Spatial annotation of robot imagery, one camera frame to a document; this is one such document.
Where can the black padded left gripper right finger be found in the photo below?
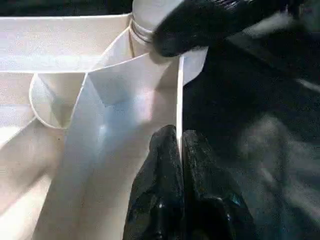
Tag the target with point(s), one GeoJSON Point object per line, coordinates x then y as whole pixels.
{"type": "Point", "coordinates": [207, 195]}

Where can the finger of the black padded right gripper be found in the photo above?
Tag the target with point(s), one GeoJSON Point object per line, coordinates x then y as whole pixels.
{"type": "Point", "coordinates": [200, 25]}

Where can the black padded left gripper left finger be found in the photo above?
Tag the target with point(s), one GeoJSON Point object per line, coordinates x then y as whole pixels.
{"type": "Point", "coordinates": [160, 190]}

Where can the white plastic table leg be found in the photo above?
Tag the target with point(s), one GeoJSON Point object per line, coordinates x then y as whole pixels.
{"type": "Point", "coordinates": [147, 15]}

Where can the white plastic table top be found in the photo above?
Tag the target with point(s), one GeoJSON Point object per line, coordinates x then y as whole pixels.
{"type": "Point", "coordinates": [75, 100]}

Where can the black table mat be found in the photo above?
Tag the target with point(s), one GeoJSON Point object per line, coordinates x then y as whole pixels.
{"type": "Point", "coordinates": [250, 112]}

